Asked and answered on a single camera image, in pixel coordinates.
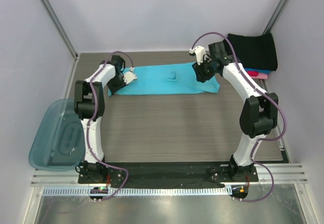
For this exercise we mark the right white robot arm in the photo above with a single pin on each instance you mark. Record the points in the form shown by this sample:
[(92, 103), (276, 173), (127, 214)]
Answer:
[(259, 113)]

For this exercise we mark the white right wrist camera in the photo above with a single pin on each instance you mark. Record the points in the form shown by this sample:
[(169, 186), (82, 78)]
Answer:
[(200, 53)]

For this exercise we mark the aluminium corner post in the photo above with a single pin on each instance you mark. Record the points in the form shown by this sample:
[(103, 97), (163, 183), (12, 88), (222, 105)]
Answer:
[(275, 16), (55, 20)]

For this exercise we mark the aluminium frame rail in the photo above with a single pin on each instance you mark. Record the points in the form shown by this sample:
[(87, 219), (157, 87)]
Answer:
[(277, 173)]

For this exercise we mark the blue transparent plastic bin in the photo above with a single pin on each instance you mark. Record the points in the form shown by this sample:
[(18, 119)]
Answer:
[(59, 144)]

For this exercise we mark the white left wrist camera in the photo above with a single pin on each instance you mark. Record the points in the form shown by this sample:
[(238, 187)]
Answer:
[(129, 76)]

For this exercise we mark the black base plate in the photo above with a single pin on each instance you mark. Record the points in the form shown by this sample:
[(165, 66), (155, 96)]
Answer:
[(185, 175)]

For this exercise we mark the pink folded t shirt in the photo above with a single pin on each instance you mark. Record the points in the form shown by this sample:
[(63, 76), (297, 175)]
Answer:
[(261, 76)]

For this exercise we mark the cyan t shirt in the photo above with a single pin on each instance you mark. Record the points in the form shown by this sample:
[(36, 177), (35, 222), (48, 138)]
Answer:
[(168, 79)]

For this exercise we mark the blue folded t shirt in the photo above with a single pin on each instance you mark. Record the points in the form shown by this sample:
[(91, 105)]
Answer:
[(258, 70)]

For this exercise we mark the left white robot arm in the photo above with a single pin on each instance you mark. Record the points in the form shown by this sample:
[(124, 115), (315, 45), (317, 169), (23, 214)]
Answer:
[(89, 105)]

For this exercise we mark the right aluminium corner post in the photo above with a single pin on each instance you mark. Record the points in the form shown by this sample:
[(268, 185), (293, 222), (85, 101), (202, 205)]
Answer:
[(275, 16)]

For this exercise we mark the left aluminium corner post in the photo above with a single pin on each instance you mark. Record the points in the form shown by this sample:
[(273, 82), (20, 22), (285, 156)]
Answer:
[(55, 20)]

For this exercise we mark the white slotted cable duct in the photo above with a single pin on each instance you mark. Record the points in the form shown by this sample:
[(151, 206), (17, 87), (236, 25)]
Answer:
[(92, 191)]

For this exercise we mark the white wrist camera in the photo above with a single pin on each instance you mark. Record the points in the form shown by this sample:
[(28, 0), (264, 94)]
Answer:
[(200, 53), (129, 76)]

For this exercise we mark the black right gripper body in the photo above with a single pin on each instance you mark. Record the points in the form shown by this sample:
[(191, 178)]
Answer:
[(200, 72)]

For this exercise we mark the magenta folded t shirt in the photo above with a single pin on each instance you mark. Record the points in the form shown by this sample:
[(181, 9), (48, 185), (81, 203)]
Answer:
[(253, 74)]

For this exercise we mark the black folded t shirt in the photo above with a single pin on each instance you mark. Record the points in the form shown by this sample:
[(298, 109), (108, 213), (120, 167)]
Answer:
[(255, 52)]

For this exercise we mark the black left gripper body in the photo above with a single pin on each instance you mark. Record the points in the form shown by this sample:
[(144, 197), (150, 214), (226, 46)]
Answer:
[(116, 83)]

